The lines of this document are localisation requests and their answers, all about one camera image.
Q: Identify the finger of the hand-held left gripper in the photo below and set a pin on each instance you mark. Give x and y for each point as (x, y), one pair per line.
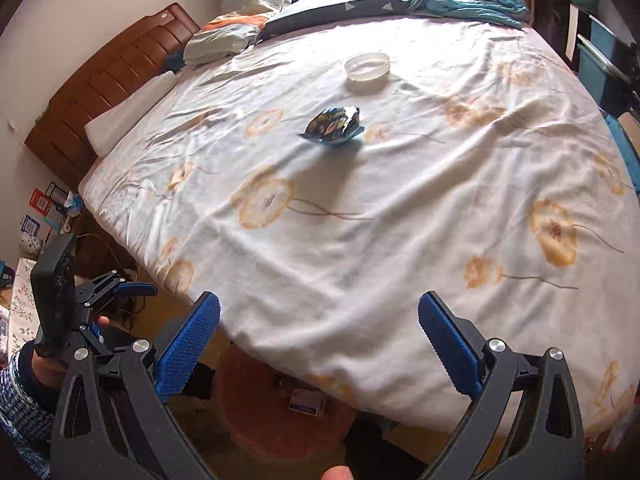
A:
(137, 290)
(112, 347)

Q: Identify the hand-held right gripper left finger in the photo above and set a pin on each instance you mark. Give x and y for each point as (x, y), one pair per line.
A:
(187, 355)

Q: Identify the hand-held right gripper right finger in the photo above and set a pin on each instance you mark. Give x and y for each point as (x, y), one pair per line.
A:
(450, 347)

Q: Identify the reddish woven basket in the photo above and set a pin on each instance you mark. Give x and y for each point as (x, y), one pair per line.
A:
(280, 430)

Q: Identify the blue cardboard box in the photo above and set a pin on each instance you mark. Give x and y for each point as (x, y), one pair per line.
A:
(307, 401)

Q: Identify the black snack wrapper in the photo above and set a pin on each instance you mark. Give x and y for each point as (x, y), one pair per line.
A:
(332, 124)

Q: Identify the clear round plastic lid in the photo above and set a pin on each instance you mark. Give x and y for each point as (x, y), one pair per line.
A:
(367, 67)

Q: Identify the person's left forearm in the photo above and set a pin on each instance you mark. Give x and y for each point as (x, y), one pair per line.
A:
(25, 410)

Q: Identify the person's left hand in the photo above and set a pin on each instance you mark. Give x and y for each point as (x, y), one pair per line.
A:
(47, 372)

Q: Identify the person's right hand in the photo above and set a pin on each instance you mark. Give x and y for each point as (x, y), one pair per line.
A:
(337, 474)

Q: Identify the floral cloth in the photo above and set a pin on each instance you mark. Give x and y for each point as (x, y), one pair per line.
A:
(25, 305)

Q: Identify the blue framed card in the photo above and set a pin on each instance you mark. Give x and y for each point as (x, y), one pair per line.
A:
(30, 225)

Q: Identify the tissue pack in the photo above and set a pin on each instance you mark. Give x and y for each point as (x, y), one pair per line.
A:
(72, 205)

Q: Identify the person's leg in black pants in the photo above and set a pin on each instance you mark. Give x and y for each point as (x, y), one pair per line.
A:
(385, 452)

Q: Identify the bed with floral sheet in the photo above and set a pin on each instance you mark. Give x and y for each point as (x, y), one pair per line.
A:
(400, 185)

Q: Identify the white foam pillow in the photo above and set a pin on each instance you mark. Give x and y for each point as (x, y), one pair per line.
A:
(127, 110)

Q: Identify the brown wooden headboard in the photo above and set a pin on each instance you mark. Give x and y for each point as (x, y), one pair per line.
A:
(110, 75)

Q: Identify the orange grey striped pillow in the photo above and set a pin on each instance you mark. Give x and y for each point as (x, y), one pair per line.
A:
(220, 40)

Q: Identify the blue shopping bag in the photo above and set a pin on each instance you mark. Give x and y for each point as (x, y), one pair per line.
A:
(625, 150)

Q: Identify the large blue storage box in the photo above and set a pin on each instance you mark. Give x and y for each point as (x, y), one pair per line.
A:
(607, 85)

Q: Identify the black suitcase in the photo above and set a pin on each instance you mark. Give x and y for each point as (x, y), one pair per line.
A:
(550, 20)

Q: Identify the teal blanket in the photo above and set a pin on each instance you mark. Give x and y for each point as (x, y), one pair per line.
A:
(470, 2)

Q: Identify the dark blue pillow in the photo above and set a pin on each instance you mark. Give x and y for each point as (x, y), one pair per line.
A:
(340, 7)

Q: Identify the small blue storage box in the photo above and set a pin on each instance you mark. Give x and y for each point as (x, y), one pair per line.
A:
(610, 35)

